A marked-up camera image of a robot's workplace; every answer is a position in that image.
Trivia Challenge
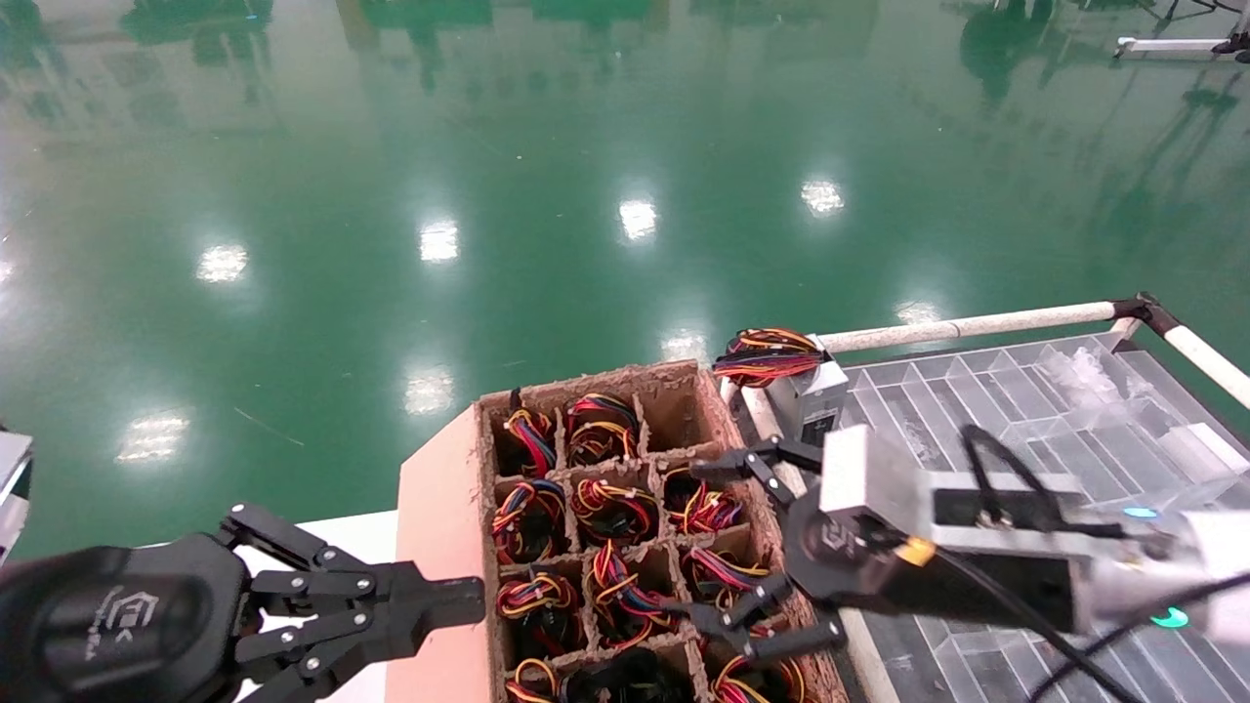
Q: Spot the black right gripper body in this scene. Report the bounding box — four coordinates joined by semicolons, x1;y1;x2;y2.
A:
784;486;1077;633

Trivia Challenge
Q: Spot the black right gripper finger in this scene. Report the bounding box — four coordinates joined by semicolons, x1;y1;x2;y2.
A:
688;435;828;505
682;574;848;667

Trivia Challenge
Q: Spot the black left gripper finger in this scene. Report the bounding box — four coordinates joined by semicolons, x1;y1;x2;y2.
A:
232;600;486;703
220;502;486;610

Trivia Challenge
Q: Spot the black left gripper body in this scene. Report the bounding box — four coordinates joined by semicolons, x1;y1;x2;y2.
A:
0;532;255;703

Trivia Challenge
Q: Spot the power supply with wire bundle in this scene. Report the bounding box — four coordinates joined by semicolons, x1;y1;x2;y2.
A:
495;571;584;655
564;393;643;466
711;327;851;448
491;478;567;565
571;476;660;546
503;391;560;477
711;652;807;703
505;657;563;703
584;540;685;652
681;545;772;606
664;469;745;535

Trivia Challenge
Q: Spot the cardboard box with dividers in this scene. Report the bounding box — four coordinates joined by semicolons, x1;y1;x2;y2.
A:
386;359;853;703

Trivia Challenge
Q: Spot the clear plastic divider tray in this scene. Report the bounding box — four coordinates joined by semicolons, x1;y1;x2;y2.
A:
840;334;1250;703

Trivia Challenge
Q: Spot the white stand base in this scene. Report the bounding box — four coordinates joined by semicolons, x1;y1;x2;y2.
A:
1116;34;1250;62

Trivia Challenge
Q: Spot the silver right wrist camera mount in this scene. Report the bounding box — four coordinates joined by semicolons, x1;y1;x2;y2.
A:
818;423;1109;562

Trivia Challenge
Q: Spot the looped black cable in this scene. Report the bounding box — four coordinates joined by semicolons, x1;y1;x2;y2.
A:
960;423;1129;540

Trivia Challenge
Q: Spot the long white cart rail tube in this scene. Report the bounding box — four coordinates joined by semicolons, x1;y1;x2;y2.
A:
815;301;1119;354

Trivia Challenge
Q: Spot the black cable with yellow plug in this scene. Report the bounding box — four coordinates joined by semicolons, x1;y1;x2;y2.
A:
903;537;1148;703

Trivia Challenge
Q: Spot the thin black cable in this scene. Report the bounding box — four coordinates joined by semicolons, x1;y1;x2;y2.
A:
1025;571;1250;703

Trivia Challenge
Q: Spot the black rail corner joint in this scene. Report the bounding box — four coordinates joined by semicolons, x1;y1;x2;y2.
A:
1111;291;1185;341

